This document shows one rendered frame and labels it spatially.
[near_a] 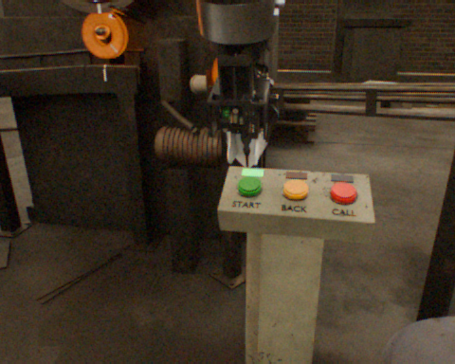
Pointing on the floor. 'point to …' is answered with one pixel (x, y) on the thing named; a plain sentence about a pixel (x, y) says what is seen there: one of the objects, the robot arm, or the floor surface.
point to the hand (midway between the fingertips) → (247, 156)
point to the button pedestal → (293, 250)
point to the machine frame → (103, 117)
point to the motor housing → (185, 187)
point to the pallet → (303, 123)
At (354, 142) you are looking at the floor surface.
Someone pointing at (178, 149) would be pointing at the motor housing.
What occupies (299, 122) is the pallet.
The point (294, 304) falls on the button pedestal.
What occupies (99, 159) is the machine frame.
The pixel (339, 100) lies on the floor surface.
